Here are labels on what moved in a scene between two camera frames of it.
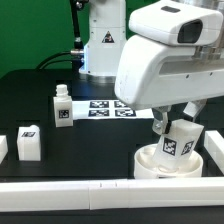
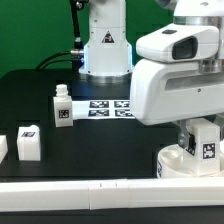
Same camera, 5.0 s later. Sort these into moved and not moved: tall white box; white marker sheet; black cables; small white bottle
Moved: tall white box
Not moved: small white bottle; white marker sheet; black cables
